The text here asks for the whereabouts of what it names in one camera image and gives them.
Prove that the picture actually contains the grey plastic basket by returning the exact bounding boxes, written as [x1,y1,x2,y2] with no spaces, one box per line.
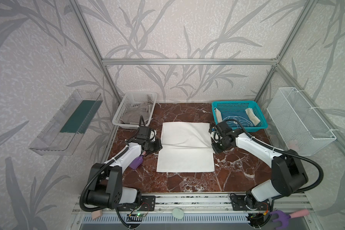
[112,91,158,129]

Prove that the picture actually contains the teal plastic basket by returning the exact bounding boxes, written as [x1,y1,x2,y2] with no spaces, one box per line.
[211,101,268,132]

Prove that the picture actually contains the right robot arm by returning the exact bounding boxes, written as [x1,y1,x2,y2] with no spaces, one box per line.
[210,120,324,209]

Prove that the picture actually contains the blue beige Doraemon towel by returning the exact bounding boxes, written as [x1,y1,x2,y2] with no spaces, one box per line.
[214,108,260,127]

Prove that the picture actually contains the purple pink fork tool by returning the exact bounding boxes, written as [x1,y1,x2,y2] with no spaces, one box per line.
[270,209,310,230]

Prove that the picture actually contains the grey folded towel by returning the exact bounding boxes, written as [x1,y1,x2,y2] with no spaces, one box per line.
[120,102,153,125]

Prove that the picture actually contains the pale green round disc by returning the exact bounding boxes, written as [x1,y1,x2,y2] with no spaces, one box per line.
[172,208,185,220]

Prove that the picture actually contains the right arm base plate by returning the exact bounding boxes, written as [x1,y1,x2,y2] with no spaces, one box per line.
[229,194,271,212]

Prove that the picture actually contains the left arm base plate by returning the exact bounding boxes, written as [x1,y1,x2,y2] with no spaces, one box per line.
[117,195,156,212]

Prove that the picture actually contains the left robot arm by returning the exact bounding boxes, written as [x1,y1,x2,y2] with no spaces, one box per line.
[79,126,163,212]

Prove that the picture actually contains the white towel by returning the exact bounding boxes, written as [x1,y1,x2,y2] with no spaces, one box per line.
[156,122,215,173]

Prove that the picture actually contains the clear acrylic wall shelf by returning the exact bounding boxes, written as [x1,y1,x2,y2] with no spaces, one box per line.
[29,90,103,156]

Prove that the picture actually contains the aluminium rail frame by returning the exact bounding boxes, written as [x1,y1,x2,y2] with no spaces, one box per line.
[66,193,323,230]

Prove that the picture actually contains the white wire mesh basket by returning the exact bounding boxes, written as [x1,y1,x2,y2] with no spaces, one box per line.
[267,87,336,156]

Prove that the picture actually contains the beige sponge block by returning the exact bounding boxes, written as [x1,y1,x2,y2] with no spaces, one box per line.
[91,210,103,220]

